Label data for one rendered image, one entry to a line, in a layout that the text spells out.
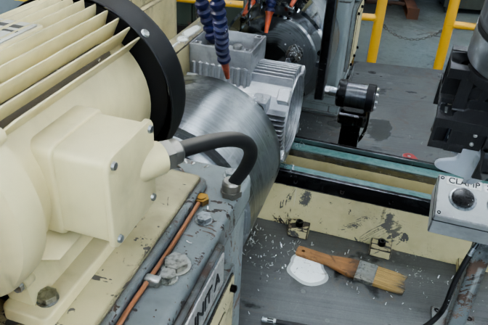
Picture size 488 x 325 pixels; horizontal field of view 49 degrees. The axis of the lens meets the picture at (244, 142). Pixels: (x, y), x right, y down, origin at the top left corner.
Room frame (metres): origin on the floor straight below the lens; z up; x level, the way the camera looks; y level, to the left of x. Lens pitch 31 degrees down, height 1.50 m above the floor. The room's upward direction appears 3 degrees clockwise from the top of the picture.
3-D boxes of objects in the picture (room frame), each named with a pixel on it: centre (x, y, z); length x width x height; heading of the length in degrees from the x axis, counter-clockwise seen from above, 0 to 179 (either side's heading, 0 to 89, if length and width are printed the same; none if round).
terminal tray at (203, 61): (0.97, 0.04, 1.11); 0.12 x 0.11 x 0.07; 74
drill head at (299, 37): (1.28, -0.09, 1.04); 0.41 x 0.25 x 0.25; 164
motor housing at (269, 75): (0.96, 0.00, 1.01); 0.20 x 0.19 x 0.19; 74
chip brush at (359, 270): (0.74, -0.21, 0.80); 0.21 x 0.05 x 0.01; 68
